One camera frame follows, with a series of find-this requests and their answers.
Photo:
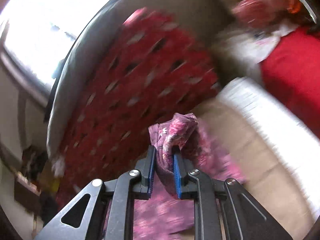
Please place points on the clutter pile on shelf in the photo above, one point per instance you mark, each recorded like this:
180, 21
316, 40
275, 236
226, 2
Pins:
35, 187

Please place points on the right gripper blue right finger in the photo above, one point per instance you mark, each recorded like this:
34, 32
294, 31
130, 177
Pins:
183, 185

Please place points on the red patterned pillow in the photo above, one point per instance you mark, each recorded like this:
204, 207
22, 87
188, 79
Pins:
152, 70

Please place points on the plastic bag with doll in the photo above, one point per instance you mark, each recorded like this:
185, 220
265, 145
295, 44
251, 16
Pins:
260, 25

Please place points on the red folded cloth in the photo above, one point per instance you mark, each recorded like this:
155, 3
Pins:
291, 74

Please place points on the beige fleece blanket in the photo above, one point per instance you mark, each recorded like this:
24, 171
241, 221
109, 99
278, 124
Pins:
267, 180

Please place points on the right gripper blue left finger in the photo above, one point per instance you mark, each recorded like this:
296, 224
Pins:
147, 173

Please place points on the window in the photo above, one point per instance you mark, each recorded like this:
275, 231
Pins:
41, 32

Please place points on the grey pillow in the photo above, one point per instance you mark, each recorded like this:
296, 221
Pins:
84, 55

